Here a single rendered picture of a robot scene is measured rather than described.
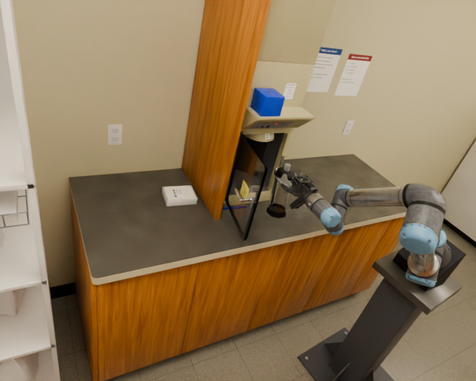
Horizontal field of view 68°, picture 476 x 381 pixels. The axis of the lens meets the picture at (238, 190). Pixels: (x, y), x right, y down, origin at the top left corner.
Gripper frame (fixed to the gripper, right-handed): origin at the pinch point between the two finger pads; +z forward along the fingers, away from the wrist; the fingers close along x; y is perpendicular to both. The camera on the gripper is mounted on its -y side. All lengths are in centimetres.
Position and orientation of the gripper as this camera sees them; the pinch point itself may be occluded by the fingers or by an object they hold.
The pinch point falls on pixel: (285, 178)
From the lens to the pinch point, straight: 170.4
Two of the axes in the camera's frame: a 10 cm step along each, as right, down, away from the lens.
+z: -4.5, -5.7, 6.9
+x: -8.7, 1.1, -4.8
